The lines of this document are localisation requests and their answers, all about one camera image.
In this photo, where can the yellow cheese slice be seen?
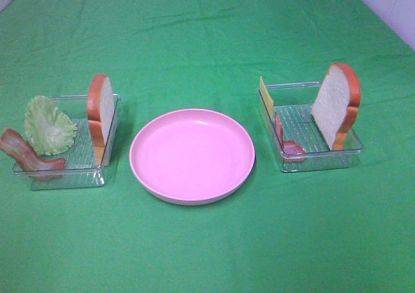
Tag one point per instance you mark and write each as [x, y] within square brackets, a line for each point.
[267, 99]

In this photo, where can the bacon strip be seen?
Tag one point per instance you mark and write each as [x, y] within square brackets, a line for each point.
[288, 150]
[15, 146]

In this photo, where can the toast bread slice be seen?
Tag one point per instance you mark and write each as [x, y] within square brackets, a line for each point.
[336, 107]
[100, 110]

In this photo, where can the green lettuce leaf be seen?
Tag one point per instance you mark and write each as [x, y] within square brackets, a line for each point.
[48, 129]

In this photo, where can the pink round plate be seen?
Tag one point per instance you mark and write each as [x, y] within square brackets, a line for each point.
[192, 156]

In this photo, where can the right clear plastic tray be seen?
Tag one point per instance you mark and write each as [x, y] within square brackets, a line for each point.
[293, 104]

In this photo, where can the clear plastic tray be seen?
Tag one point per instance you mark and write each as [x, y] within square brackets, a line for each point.
[293, 104]
[81, 169]

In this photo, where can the green tablecloth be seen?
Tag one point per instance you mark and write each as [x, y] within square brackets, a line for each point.
[348, 230]

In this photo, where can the left clear plastic tray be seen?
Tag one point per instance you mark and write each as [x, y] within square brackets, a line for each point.
[81, 169]

